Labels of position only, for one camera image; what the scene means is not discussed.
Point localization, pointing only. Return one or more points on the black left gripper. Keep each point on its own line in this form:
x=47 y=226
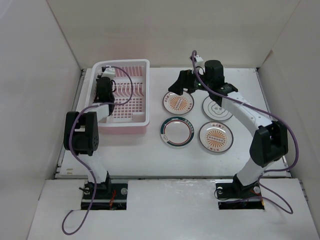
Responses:
x=96 y=92

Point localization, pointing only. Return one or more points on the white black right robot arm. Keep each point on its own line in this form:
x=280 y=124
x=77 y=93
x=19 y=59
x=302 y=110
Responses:
x=270 y=136

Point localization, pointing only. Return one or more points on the green red rimmed plate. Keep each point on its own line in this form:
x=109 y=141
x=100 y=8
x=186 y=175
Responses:
x=177 y=131

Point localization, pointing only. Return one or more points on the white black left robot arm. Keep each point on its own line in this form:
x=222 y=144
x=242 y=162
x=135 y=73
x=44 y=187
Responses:
x=81 y=133

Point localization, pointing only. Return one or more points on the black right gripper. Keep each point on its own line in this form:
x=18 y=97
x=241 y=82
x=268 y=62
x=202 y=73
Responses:
x=184 y=80

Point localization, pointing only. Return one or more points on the white pink dish rack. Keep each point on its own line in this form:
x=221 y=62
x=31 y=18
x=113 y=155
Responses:
x=131 y=115

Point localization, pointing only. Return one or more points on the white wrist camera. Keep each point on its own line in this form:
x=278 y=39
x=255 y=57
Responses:
x=197 y=59
x=108 y=71

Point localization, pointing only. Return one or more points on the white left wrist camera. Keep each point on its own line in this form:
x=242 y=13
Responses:
x=108 y=71

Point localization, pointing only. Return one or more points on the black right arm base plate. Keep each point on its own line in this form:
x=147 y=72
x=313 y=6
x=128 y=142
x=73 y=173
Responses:
x=230 y=197

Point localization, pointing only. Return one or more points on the white plate grey emblem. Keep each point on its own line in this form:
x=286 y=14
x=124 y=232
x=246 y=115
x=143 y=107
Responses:
x=215 y=112

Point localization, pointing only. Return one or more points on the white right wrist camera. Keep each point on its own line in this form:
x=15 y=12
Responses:
x=197 y=59

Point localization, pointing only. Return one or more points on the orange sunburst plate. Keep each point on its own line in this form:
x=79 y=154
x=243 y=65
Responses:
x=178 y=104
x=216 y=137

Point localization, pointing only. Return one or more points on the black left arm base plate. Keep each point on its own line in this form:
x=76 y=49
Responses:
x=114 y=199

